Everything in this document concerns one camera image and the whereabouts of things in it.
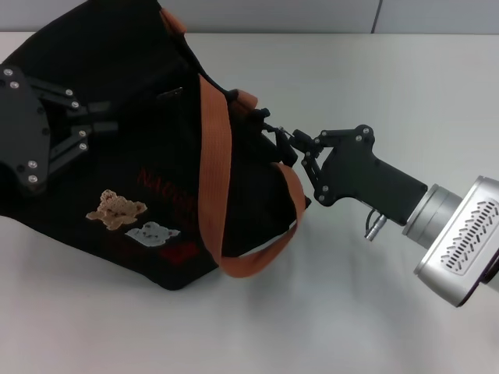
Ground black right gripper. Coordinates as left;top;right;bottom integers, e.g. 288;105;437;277
294;124;428;227

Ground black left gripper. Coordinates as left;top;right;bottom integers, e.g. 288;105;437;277
0;65;119;196

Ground black food bag orange handles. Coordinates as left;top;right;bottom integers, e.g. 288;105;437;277
0;0;313;291

